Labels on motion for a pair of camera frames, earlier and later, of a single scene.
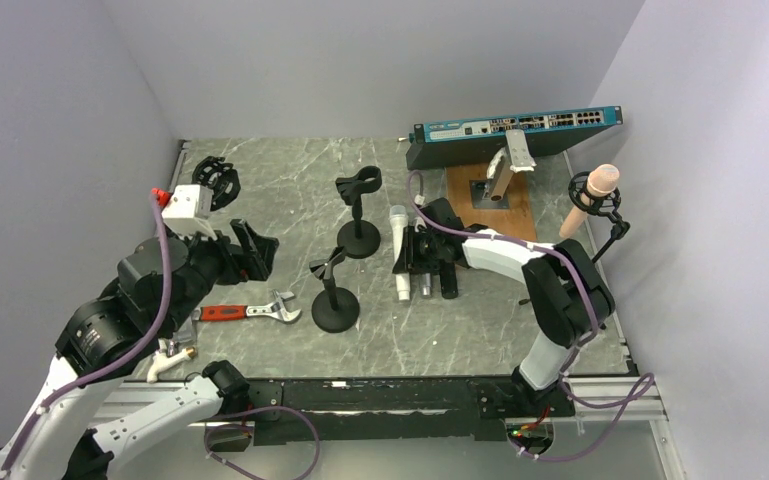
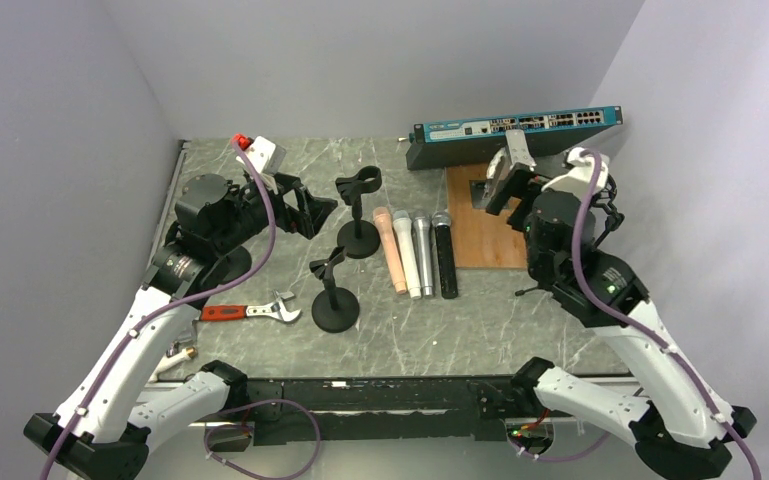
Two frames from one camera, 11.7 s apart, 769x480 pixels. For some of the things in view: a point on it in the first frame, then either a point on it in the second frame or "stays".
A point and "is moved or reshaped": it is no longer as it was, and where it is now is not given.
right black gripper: x=409 y=260 to x=523 y=182
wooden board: x=517 y=221 stays
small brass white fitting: x=163 y=361 stays
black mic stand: x=334 y=309 stays
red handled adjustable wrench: x=238 y=312 stays
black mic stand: x=358 y=238 stays
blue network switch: x=472 y=143 stays
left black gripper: x=256 y=260 to x=313 y=210
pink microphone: x=602 y=181 is moved or reshaped
